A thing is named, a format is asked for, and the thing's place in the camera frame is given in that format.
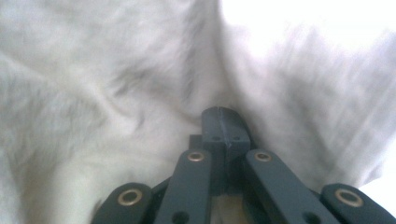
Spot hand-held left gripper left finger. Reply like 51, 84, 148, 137
189, 106, 228, 157

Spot beige shorts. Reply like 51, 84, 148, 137
0, 0, 396, 224

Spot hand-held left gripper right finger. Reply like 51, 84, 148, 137
224, 106, 252, 157

